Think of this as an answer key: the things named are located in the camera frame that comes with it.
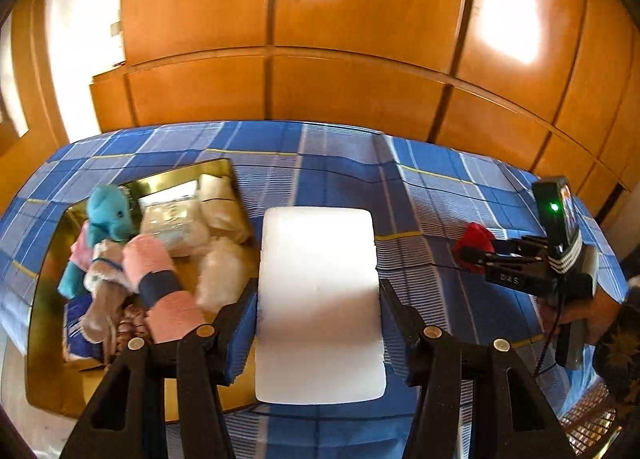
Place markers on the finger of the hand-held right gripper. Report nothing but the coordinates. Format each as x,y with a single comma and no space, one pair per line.
522,245
515,276

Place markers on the blue plush teddy pink outfit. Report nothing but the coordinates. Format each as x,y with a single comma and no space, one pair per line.
107,214

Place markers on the person's right forearm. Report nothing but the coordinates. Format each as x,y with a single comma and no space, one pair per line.
620,354

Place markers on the beige elastic bandage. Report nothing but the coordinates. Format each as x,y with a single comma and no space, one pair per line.
222,209

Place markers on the gold tin box maroon sides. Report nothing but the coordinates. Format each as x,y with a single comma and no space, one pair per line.
50,289

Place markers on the wooden wardrobe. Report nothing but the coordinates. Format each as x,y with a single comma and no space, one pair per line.
350,29

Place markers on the plastic-wrapped white fluffy cloth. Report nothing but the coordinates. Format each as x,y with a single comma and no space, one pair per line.
220,274

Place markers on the wooden cabinet with niche shelves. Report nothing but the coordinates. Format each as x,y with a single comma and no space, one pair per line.
40,64

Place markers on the red fuzzy sock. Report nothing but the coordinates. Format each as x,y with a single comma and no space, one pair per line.
472,236

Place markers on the cream knit sock pair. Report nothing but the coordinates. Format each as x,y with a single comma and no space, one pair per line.
102,284

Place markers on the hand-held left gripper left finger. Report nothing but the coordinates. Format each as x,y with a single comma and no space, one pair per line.
242,339

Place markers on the white foam block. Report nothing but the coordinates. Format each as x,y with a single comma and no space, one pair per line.
320,299

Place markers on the woven rattan stool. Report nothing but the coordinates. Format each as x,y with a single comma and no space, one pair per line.
590,424

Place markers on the blue tissue pack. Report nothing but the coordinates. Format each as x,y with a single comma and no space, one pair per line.
80,339

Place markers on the blue plaid bedsheet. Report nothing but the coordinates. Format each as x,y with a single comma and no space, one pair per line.
340,164

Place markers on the person's right hand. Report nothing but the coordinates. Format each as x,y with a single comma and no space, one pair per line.
602,311

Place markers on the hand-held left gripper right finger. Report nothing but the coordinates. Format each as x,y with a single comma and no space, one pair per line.
395,339

